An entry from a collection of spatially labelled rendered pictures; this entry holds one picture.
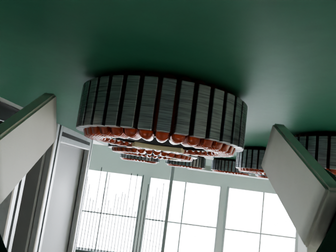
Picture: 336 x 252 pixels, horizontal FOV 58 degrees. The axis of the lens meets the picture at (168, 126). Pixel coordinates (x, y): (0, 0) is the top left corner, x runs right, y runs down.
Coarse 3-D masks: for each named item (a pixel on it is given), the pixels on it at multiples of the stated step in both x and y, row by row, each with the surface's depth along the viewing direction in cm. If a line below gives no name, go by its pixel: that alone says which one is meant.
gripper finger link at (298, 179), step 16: (272, 128) 18; (272, 144) 18; (288, 144) 16; (272, 160) 17; (288, 160) 15; (304, 160) 14; (272, 176) 17; (288, 176) 15; (304, 176) 14; (320, 176) 12; (288, 192) 15; (304, 192) 13; (320, 192) 12; (288, 208) 15; (304, 208) 13; (320, 208) 12; (304, 224) 13; (320, 224) 12; (304, 240) 13; (320, 240) 13
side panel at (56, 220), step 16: (64, 128) 53; (64, 144) 58; (80, 144) 65; (48, 160) 48; (64, 160) 60; (80, 160) 72; (48, 176) 48; (64, 176) 61; (80, 176) 72; (48, 192) 49; (64, 192) 62; (80, 192) 72; (48, 208) 54; (64, 208) 64; (80, 208) 73; (32, 224) 47; (48, 224) 55; (64, 224) 65; (32, 240) 46; (48, 240) 56; (64, 240) 67
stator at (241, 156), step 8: (240, 152) 47; (248, 152) 45; (256, 152) 44; (264, 152) 44; (240, 160) 47; (248, 160) 45; (256, 160) 44; (240, 168) 47; (248, 168) 45; (256, 168) 44
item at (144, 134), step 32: (96, 96) 17; (128, 96) 16; (160, 96) 16; (192, 96) 16; (224, 96) 17; (96, 128) 17; (128, 128) 16; (160, 128) 15; (192, 128) 16; (224, 128) 17
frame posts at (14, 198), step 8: (24, 176) 43; (16, 192) 41; (8, 200) 40; (16, 200) 42; (0, 208) 40; (8, 208) 40; (16, 208) 42; (0, 216) 40; (8, 216) 40; (16, 216) 42; (0, 224) 39; (8, 224) 40; (0, 232) 39; (8, 232) 40; (8, 240) 41; (8, 248) 41
